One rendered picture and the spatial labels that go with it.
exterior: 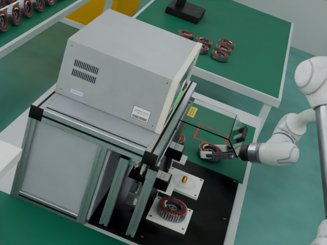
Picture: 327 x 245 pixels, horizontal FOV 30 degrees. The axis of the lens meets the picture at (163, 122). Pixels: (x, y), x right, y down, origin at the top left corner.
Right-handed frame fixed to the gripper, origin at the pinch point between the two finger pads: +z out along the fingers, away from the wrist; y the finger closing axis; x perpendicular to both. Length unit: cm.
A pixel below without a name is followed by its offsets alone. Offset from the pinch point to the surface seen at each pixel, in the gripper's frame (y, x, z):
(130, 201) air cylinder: -65, -1, -4
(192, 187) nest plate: -33.2, -5.7, -10.4
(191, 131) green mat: 11.6, 6.5, 16.9
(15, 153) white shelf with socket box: -130, 35, -24
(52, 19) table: 38, 68, 124
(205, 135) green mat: 14.8, 3.4, 11.5
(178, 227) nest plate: -60, -12, -20
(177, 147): -36.6, 11.9, -7.7
